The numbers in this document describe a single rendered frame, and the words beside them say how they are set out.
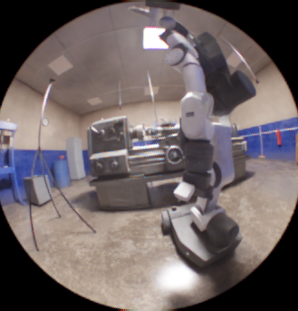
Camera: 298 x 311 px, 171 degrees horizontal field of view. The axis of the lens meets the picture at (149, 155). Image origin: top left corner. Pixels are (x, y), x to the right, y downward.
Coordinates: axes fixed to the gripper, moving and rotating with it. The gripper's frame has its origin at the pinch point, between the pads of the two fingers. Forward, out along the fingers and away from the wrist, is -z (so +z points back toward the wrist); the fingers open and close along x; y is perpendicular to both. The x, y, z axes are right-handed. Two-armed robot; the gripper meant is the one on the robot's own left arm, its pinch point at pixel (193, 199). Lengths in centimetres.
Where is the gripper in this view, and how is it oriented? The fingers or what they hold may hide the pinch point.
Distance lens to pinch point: 35.6
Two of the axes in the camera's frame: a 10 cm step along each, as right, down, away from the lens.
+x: -6.2, -1.1, 7.7
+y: -7.8, 0.9, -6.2
